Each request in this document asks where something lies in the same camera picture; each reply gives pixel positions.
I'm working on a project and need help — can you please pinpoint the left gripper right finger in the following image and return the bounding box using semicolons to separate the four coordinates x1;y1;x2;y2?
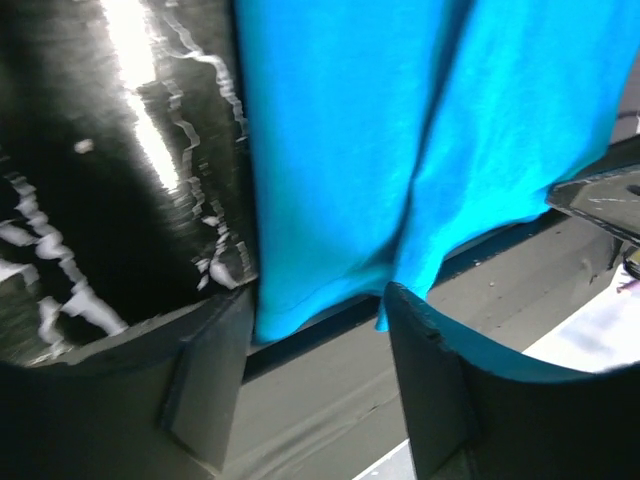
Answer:
383;283;639;479

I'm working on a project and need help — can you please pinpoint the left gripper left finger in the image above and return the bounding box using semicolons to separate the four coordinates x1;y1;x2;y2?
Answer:
1;287;254;479

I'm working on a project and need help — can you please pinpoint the blue t shirt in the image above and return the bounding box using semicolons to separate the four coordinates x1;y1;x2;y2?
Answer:
235;1;639;343

